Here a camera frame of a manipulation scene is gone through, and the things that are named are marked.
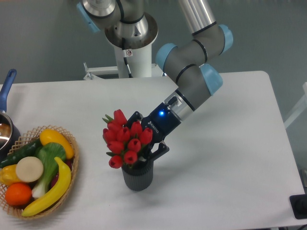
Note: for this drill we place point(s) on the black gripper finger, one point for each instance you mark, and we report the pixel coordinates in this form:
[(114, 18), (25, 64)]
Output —
[(148, 155), (136, 116)]

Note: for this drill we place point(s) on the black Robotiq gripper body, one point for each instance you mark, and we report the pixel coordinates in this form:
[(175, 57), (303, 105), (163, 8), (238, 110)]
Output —
[(161, 121)]

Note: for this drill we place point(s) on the red tulip bouquet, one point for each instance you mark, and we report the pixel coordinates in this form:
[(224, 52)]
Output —
[(126, 143)]

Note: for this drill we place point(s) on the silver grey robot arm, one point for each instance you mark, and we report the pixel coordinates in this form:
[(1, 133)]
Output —
[(131, 32)]

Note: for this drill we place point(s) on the dark grey ribbed vase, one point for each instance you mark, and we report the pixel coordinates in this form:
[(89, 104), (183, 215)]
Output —
[(140, 176)]

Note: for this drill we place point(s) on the dark red fruit toy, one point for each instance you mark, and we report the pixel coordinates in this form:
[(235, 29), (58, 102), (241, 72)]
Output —
[(55, 179)]

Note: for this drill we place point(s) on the yellow squash toy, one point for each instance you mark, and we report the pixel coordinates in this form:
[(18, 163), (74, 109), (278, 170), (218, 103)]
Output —
[(53, 136)]

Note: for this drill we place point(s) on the yellow plastic banana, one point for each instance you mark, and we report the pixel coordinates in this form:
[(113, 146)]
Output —
[(54, 194)]

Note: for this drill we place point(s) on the green white bok choy toy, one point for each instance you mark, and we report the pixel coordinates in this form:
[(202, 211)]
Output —
[(46, 154)]

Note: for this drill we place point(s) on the woven wicker basket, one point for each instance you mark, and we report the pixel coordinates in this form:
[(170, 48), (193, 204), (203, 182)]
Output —
[(24, 139)]

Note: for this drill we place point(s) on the green cucumber toy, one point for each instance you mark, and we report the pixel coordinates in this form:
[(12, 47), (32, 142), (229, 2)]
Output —
[(27, 150)]

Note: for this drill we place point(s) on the beige round disc toy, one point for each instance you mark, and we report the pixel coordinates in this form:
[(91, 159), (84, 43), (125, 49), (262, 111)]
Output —
[(29, 169)]

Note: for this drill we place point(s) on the yellow bell pepper toy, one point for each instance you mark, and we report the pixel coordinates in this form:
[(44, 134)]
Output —
[(8, 175)]

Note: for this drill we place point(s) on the orange plastic fruit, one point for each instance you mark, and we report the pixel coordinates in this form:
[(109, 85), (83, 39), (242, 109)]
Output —
[(18, 194)]

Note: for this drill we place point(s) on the black device at table edge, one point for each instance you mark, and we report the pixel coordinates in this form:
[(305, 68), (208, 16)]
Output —
[(299, 205)]

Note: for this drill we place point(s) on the white metal mounting bracket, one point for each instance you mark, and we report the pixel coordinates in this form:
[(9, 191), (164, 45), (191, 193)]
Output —
[(112, 72)]

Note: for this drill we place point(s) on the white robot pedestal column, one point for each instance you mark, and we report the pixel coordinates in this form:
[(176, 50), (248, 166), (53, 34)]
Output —
[(134, 63)]

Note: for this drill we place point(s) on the blue handled steel saucepan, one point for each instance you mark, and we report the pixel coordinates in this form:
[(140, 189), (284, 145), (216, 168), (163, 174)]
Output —
[(9, 133)]

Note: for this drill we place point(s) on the white frame at right edge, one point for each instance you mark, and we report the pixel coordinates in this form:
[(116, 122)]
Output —
[(297, 109)]

